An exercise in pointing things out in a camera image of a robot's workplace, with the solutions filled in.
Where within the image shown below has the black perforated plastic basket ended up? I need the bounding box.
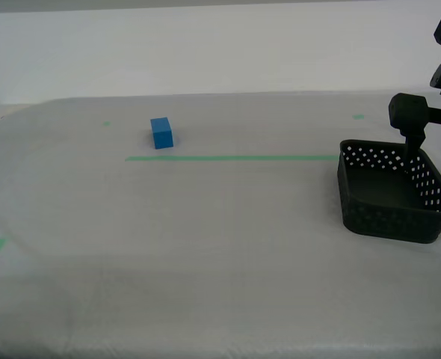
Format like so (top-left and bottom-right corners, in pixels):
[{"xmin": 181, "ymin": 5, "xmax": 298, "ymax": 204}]
[{"xmin": 338, "ymin": 139, "xmax": 441, "ymax": 245}]

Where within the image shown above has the blue block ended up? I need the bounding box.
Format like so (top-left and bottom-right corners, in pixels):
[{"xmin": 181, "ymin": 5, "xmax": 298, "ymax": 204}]
[{"xmin": 149, "ymin": 117, "xmax": 174, "ymax": 150}]

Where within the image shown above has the long green tape strip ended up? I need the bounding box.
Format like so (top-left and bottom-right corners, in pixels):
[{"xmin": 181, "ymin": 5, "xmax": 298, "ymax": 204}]
[{"xmin": 125, "ymin": 154, "xmax": 340, "ymax": 162}]

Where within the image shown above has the white translucent table cover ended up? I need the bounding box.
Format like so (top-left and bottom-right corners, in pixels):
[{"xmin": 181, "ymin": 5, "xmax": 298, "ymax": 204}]
[{"xmin": 0, "ymin": 89, "xmax": 441, "ymax": 359}]

